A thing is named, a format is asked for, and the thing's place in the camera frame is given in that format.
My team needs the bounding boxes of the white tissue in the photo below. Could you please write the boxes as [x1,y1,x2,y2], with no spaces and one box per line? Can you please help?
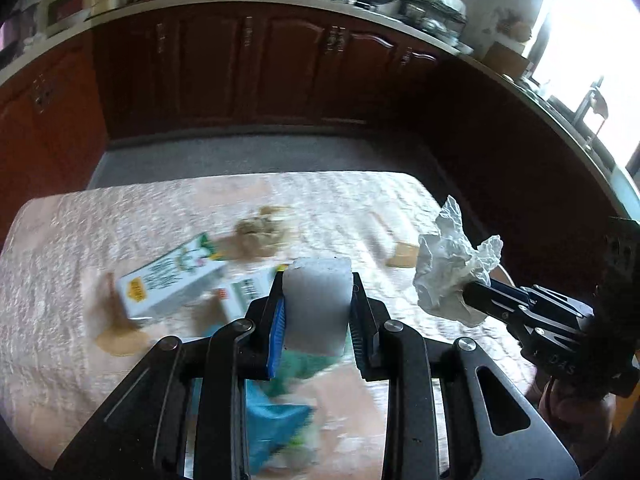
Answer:
[414,196,503,328]

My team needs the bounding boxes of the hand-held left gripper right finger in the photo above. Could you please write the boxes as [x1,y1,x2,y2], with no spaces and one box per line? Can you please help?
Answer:
[347,272,581,480]

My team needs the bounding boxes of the cardboard box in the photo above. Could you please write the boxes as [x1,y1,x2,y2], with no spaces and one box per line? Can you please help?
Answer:
[482,42,533,79]

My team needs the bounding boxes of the dish rack with dishes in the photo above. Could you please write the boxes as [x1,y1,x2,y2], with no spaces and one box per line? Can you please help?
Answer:
[400,0,469,44]

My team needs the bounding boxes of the teal plastic packet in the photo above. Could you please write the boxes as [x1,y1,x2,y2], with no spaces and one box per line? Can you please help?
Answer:
[200,325,351,476]

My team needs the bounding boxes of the white carton with green print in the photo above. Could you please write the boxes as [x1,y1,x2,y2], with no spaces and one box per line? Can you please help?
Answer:
[215,265,281,322]

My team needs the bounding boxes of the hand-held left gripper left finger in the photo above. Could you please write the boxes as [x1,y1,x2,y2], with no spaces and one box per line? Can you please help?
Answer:
[52,272,289,480]

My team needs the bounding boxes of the white foam block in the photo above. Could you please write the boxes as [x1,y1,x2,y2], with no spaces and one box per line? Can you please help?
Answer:
[282,257,353,358]

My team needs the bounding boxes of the dark wooden kitchen cabinets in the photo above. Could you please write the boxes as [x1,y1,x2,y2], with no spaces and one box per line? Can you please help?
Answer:
[0,2,631,271]

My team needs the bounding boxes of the crumpled brown paper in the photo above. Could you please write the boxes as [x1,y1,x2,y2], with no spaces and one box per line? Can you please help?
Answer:
[235,206,292,257]

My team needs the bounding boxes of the metal faucet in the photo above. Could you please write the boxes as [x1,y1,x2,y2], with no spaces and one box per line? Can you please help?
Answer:
[575,77,609,127]

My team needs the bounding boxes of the white green flower carton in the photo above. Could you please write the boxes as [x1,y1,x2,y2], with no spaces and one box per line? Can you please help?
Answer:
[115,232,228,322]

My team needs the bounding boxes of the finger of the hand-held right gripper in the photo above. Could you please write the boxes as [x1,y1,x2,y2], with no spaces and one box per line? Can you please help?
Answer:
[489,279,596,322]
[462,282,583,361]

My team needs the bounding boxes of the kitchen countertop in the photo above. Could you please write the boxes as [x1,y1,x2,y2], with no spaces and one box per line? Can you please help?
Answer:
[0,0,640,196]

